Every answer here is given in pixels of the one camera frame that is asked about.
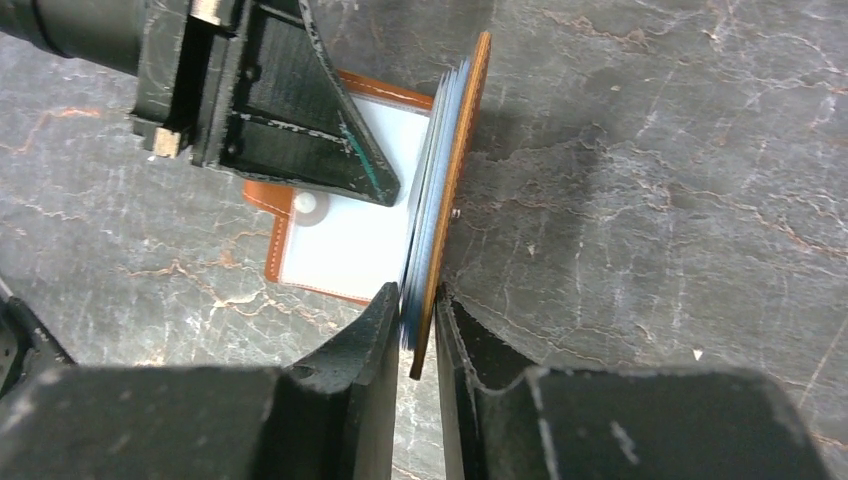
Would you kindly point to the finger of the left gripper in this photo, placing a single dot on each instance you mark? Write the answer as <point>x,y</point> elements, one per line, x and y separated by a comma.
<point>292,121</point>

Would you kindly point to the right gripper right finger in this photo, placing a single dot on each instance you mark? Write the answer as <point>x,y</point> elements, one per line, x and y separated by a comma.
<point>506,417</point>

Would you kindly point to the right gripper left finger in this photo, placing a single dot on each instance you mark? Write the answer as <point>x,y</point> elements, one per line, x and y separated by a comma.
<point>330,415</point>

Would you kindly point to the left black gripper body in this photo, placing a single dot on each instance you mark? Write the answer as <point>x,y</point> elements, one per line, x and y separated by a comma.
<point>188,70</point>

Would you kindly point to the brown leather card holder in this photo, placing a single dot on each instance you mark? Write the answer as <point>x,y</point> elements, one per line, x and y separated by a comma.
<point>347,248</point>

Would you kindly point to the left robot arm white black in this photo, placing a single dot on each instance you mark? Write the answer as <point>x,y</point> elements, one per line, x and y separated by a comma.
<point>107,33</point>

